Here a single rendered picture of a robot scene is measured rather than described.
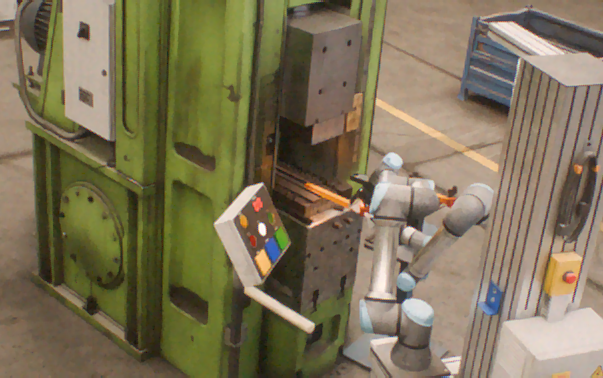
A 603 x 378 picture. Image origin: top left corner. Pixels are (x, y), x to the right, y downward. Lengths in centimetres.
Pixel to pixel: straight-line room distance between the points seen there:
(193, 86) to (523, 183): 164
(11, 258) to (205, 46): 214
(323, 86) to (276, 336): 127
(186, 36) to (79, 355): 171
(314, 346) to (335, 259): 51
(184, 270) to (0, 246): 156
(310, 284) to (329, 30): 116
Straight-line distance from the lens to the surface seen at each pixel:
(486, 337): 341
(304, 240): 424
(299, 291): 438
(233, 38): 383
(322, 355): 476
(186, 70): 417
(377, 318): 350
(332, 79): 405
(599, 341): 323
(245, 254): 367
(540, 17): 867
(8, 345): 503
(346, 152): 455
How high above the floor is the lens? 297
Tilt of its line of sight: 27 degrees down
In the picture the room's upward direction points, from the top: 5 degrees clockwise
